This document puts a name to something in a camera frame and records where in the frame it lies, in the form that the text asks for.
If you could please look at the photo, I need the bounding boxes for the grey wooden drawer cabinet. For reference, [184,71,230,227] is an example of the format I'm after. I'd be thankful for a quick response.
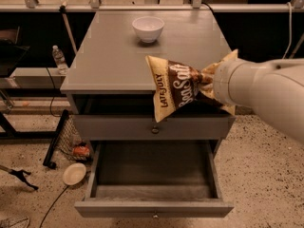
[60,9,252,150]

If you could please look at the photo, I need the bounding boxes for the black floor cable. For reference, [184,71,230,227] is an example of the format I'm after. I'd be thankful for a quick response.
[38,184,70,228]

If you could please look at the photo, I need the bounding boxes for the small beige plate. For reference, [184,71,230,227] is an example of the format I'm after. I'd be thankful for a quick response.
[63,162,86,186]

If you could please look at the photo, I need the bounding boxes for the black pole with net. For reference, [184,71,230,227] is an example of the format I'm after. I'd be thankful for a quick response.
[43,109,68,169]

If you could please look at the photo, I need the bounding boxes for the white cable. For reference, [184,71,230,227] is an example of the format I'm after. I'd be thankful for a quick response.
[281,1,294,61]

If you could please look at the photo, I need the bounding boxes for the clear plastic water bottle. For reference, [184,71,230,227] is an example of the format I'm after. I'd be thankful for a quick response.
[52,45,68,75]

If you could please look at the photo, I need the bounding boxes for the white ceramic bowl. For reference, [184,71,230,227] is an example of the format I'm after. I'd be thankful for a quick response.
[132,16,164,43]

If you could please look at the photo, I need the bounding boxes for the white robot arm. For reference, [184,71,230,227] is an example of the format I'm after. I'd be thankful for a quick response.
[213,59,304,143]

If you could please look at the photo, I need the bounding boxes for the orange can on floor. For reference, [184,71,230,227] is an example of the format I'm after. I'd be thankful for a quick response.
[72,145,90,157]

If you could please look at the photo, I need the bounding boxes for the round brass drawer knob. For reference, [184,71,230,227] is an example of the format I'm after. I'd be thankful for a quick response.
[151,125,160,134]

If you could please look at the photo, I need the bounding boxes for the brown sea salt chip bag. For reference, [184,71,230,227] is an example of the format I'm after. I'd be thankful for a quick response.
[145,49,238,123]

